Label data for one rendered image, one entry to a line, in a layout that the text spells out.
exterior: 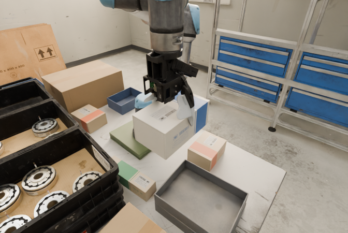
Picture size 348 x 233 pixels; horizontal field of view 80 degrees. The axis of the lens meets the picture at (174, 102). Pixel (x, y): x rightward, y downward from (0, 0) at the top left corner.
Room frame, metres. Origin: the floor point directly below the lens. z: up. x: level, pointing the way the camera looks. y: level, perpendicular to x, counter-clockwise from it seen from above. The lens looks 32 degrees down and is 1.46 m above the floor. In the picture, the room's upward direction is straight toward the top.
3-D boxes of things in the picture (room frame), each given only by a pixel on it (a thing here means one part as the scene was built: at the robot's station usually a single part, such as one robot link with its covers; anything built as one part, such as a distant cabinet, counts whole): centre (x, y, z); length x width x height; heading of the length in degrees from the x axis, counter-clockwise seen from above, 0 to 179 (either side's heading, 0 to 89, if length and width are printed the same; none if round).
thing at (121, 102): (1.17, 0.32, 0.74); 0.20 x 0.15 x 0.07; 140
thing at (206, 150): (0.71, -0.16, 0.74); 0.16 x 0.12 x 0.07; 143
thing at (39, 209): (0.36, 0.37, 0.86); 0.10 x 0.10 x 0.01
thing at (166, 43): (0.47, 0.01, 1.33); 0.08 x 0.08 x 0.05
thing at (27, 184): (0.46, 0.47, 0.86); 0.10 x 0.10 x 0.01
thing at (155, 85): (0.47, 0.02, 1.25); 0.09 x 0.08 x 0.12; 140
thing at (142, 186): (0.56, 0.19, 0.73); 0.24 x 0.06 x 0.06; 55
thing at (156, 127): (0.49, 0.00, 1.09); 0.20 x 0.12 x 0.09; 140
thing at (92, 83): (1.23, 0.59, 0.80); 0.40 x 0.30 x 0.20; 138
